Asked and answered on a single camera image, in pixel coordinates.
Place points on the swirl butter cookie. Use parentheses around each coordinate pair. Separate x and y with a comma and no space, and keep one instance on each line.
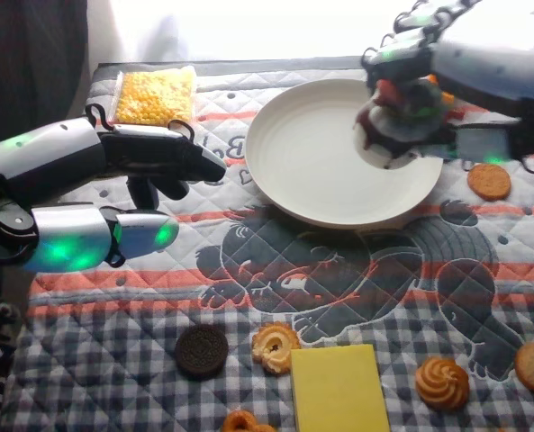
(442,382)

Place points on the tan round biscuit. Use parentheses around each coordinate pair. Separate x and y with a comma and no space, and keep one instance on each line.
(489,182)

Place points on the pretzel shaped butter cookie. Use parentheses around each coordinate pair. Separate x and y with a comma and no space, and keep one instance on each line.
(241,423)

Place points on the chocolate strawberry toy cake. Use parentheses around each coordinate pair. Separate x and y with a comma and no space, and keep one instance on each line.
(397,126)

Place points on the grey quilt with bear print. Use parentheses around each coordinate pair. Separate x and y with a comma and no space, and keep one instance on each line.
(338,279)

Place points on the dark curtain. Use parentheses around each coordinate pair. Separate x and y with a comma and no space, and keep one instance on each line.
(28,67)

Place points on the butter cookie with hole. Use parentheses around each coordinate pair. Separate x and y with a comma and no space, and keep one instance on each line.
(284,355)

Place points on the dark chocolate sandwich cookie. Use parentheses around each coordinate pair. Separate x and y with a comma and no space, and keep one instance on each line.
(202,351)

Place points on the yellow rectangular sponge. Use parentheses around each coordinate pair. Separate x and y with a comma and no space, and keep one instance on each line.
(338,391)

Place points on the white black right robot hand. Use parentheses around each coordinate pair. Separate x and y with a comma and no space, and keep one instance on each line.
(496,67)

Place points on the white round plate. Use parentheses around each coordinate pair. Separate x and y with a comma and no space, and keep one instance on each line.
(311,157)

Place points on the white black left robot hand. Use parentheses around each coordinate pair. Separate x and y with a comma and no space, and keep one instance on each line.
(46,155)

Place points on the bag of yellow corn kernels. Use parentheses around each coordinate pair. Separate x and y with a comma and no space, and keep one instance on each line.
(156,96)

